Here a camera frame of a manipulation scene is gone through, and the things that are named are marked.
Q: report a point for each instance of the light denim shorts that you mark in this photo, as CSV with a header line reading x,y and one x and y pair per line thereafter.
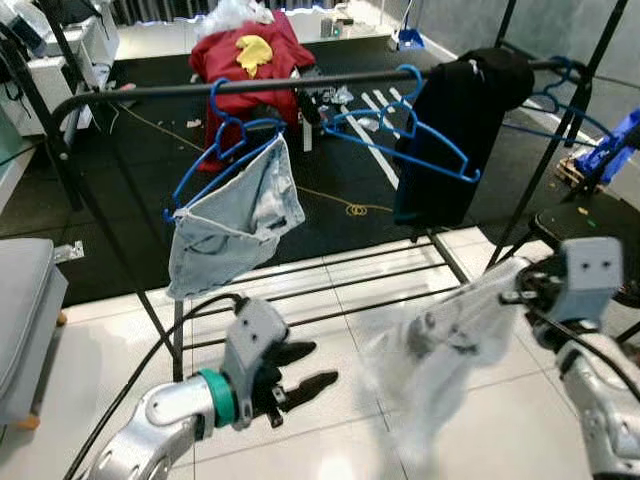
x,y
240,225

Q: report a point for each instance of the white plastic bag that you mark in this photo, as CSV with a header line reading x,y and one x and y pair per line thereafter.
x,y
240,15

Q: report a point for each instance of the yellow cloth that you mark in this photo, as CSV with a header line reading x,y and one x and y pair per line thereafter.
x,y
253,55

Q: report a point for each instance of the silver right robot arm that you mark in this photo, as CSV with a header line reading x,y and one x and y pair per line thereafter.
x,y
605,400

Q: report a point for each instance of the black folding chair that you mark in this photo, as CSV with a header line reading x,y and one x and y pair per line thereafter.
x,y
590,225

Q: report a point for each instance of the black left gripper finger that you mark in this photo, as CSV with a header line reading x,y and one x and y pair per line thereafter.
x,y
295,353
310,385

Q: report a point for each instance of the blue bag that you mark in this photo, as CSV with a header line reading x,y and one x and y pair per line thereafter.
x,y
612,145

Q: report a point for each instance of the black metal clothes rack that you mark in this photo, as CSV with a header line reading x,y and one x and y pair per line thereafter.
x,y
300,82

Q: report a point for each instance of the blue dustpan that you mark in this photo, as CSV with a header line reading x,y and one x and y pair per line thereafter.
x,y
408,40

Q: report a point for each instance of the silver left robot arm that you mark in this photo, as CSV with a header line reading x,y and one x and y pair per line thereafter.
x,y
160,420

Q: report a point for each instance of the white shelf unit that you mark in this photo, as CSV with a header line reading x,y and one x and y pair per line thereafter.
x,y
60,80

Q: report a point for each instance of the grey cushioned seat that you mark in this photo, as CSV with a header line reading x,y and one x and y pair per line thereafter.
x,y
25,320

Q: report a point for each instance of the red garment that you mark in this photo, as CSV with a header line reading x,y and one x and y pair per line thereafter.
x,y
225,60

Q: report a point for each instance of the white garment grey print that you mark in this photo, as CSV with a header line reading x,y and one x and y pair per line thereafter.
x,y
440,340

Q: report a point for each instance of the blue plastic hanger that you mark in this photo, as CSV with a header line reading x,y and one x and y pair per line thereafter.
x,y
238,127
575,72
416,95

